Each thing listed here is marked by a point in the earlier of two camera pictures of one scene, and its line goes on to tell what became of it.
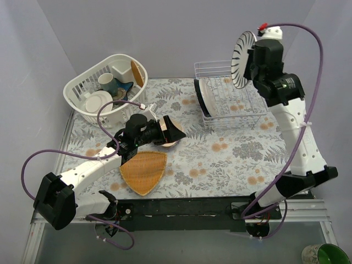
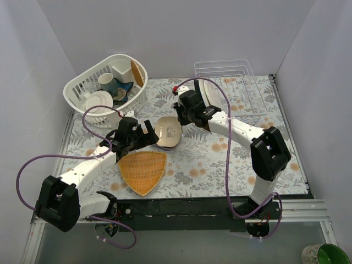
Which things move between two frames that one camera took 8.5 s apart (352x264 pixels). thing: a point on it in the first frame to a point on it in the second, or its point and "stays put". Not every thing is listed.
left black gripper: x=163 y=131 to x=141 y=132
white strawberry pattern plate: x=245 y=42 to x=211 y=93
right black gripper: x=249 y=64 to x=181 y=110
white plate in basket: x=94 y=100 stays put
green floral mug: x=325 y=253 stays put
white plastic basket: x=119 y=77 stays put
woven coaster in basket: x=138 y=73 stays put
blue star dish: x=118 y=90 stays put
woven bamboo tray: x=144 y=171 stays put
